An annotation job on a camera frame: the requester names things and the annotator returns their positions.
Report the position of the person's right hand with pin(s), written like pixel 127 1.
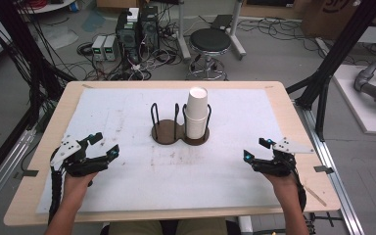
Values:
pixel 282 186

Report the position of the white table mat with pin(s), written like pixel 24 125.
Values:
pixel 150 182

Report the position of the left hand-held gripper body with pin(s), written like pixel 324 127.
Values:
pixel 75 160

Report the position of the grey power supply unit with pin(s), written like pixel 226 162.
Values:
pixel 111 48
pixel 98 48

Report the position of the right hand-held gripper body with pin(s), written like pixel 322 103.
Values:
pixel 282 160

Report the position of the thin wooden stick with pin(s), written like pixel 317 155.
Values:
pixel 315 195

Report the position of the brown cardboard box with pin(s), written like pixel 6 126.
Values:
pixel 333 16

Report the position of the small white box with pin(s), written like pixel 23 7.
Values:
pixel 133 14

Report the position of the white platform board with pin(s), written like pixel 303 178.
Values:
pixel 359 107

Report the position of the black computer tower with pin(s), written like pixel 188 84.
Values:
pixel 127 36
pixel 149 27

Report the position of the black round stool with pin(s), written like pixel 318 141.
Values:
pixel 210 40

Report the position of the person's left hand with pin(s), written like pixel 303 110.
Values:
pixel 76 186

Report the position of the white paper cup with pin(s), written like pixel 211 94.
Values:
pixel 196 129
pixel 197 103

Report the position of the black tape piece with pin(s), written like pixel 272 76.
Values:
pixel 323 169
pixel 29 173

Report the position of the aluminium rail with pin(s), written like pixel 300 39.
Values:
pixel 3 169
pixel 333 176

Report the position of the black metal frame post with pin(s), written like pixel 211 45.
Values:
pixel 336 55
pixel 19 42

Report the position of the white stand legs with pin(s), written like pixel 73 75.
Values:
pixel 184 45

